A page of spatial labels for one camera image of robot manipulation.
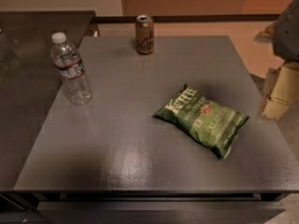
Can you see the green jalapeno chip bag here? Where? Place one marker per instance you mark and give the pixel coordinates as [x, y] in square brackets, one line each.
[212, 125]

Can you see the dark table drawer front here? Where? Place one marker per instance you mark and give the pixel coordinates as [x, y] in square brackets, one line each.
[160, 212]

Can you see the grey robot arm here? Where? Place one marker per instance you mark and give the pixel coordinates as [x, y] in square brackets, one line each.
[286, 34]

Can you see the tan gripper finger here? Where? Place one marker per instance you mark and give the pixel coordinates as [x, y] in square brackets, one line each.
[280, 90]

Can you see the clear plastic water bottle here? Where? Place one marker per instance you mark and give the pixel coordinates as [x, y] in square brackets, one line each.
[70, 67]

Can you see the orange soda can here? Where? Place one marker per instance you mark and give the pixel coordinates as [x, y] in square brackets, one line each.
[144, 34]

